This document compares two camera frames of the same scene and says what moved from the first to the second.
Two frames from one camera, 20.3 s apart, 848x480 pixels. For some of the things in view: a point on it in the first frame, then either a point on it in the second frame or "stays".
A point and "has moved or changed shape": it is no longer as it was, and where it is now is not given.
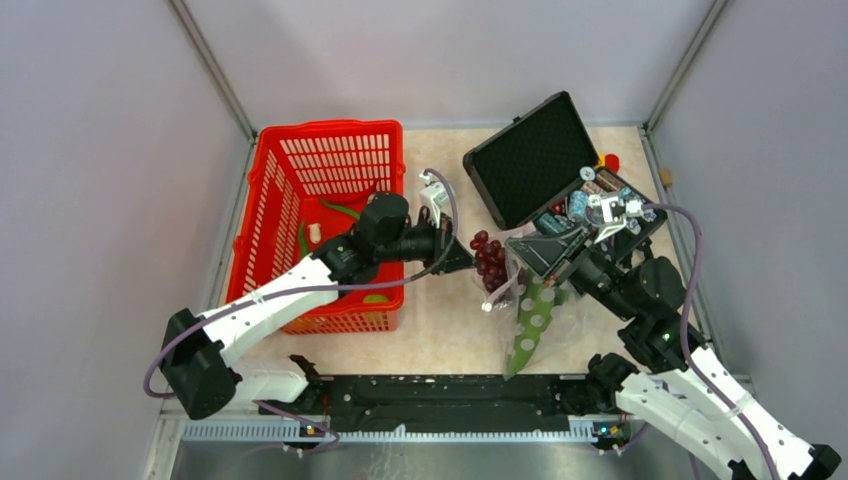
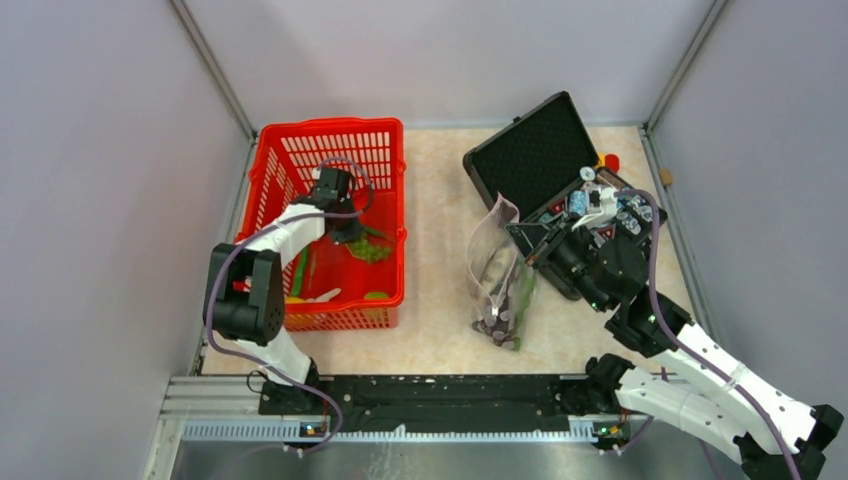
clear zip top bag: x=538 y=321 has moved or changed shape
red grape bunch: x=490 y=260 -> x=496 y=322
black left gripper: x=457 y=257 -> x=348 y=235
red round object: x=612 y=162 stays
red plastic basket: x=303 y=187 stays
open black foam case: x=542 y=165 stays
